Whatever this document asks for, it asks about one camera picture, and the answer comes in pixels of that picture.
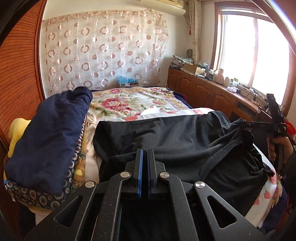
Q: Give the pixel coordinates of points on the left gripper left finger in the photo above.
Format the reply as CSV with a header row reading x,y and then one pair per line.
x,y
94,211

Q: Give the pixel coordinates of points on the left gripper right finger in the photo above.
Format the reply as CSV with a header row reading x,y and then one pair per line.
x,y
199,212

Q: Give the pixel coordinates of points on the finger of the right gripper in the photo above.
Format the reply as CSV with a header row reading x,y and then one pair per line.
x,y
243,125

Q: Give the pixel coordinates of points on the black printed t-shirt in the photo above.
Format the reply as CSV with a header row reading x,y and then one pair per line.
x,y
204,147

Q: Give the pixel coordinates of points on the person's right hand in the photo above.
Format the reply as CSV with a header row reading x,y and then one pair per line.
x,y
287,148

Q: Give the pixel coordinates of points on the red bowl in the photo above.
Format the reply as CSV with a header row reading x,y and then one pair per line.
x,y
291,131

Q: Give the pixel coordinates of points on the white star-flower towel blanket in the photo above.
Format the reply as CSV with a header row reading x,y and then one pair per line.
x,y
271,191

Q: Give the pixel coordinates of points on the patterned gold-navy folded cloth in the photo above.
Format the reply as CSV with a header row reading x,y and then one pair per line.
x,y
30,197

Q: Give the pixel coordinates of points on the pink jug on cabinet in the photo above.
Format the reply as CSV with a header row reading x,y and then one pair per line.
x,y
219,77

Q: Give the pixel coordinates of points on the long wooden cabinet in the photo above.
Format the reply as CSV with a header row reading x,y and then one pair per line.
x,y
202,93

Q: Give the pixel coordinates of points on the cardboard box on cabinet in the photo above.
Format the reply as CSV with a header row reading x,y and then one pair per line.
x,y
194,69

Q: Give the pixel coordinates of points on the navy blue folded garment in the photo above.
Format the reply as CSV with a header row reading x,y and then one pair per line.
x,y
42,156

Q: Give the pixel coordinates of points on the stack of papers on cabinet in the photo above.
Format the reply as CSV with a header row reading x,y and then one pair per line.
x,y
179,62

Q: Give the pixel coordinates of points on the floral bed blanket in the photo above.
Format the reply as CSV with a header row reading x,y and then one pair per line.
x,y
125,104

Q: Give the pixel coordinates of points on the yellow pillow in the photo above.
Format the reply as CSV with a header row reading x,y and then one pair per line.
x,y
16,131

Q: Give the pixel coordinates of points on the blue tissue pack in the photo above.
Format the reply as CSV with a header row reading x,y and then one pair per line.
x,y
125,82

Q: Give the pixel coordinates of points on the circle-patterned sheer curtain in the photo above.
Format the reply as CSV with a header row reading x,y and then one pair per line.
x,y
94,48

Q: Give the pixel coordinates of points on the window with wooden frame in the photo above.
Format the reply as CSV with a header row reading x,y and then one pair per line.
x,y
252,46

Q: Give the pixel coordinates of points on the wall air conditioner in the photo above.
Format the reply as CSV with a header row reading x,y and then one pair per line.
x,y
175,8

